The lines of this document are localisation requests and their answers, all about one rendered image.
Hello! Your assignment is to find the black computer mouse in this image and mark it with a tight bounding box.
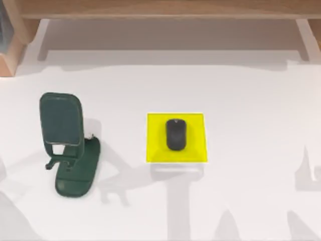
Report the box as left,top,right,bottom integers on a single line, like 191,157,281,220
166,118,188,152

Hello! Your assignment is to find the flat yellow square mat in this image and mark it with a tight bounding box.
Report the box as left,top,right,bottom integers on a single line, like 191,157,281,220
146,112,209,163

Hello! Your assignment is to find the dark green phone stand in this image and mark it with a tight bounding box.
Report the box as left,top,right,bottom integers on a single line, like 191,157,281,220
39,92,101,198

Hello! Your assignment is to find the pale wooden shelf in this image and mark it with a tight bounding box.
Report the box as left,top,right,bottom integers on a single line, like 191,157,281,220
15,0,321,62

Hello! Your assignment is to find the wooden cupboard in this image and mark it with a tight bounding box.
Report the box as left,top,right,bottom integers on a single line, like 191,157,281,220
0,0,41,77

